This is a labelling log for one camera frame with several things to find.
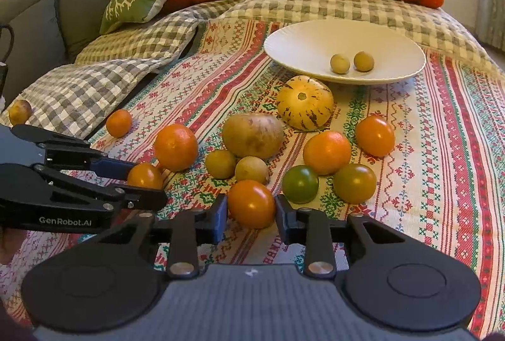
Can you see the yellow striped melon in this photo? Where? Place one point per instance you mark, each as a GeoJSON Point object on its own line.
{"type": "Point", "coordinates": [304, 102]}

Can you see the grey checkered quilt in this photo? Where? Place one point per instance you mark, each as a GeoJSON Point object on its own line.
{"type": "Point", "coordinates": [98, 77]}

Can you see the tan round melon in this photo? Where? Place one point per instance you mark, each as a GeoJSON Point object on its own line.
{"type": "Point", "coordinates": [252, 136]}

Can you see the striped embroidered blanket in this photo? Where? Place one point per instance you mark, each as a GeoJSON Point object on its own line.
{"type": "Point", "coordinates": [434, 167]}

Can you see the olive yellow tomato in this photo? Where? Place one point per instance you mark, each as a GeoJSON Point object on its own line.
{"type": "Point", "coordinates": [354, 183]}

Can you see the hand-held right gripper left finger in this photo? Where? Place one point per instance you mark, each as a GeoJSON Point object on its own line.
{"type": "Point", "coordinates": [221, 220]}

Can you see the grey-green sofa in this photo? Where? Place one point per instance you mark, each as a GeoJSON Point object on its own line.
{"type": "Point", "coordinates": [31, 29]}

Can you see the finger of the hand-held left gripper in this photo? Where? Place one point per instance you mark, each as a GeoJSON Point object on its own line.
{"type": "Point", "coordinates": [114, 168]}
{"type": "Point", "coordinates": [146, 199]}

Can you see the small brownish yellow fruit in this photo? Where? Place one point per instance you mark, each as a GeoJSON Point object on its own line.
{"type": "Point", "coordinates": [19, 112]}

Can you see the white ribbed plate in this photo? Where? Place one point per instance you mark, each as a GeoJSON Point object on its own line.
{"type": "Point", "coordinates": [300, 45]}

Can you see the small tangerine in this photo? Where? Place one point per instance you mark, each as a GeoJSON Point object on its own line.
{"type": "Point", "coordinates": [118, 123]}

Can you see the large tangerine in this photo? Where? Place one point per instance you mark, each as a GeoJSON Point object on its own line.
{"type": "Point", "coordinates": [327, 152]}
{"type": "Point", "coordinates": [176, 147]}

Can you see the dark green tomato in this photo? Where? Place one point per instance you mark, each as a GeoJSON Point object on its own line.
{"type": "Point", "coordinates": [300, 183]}

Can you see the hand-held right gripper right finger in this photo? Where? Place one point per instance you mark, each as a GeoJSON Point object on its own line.
{"type": "Point", "coordinates": [281, 216]}

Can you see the orange tomato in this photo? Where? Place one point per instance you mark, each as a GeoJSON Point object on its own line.
{"type": "Point", "coordinates": [375, 136]}
{"type": "Point", "coordinates": [144, 176]}
{"type": "Point", "coordinates": [251, 203]}

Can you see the small yellow-green round fruit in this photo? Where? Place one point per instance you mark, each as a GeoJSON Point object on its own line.
{"type": "Point", "coordinates": [220, 163]}
{"type": "Point", "coordinates": [363, 60]}
{"type": "Point", "coordinates": [251, 168]}
{"type": "Point", "coordinates": [339, 63]}

